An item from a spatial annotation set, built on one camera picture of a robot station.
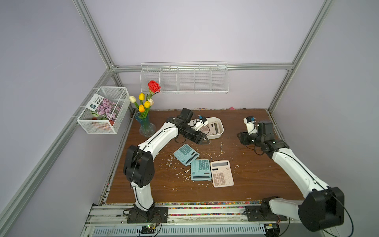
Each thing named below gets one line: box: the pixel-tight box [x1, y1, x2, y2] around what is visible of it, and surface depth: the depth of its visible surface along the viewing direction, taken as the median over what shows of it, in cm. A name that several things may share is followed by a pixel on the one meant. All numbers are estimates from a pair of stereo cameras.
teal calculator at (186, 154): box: [173, 143, 200, 167], surface depth 96 cm
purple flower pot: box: [85, 93, 122, 126], surface depth 75 cm
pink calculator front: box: [210, 159, 234, 189], surface depth 87 cm
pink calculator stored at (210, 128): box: [199, 121, 220, 136], surface depth 107 cm
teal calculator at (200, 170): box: [190, 158, 212, 181], surface depth 89 cm
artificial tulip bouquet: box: [129, 80, 162, 119], surface depth 86 cm
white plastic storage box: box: [205, 117, 225, 141], surface depth 107 cm
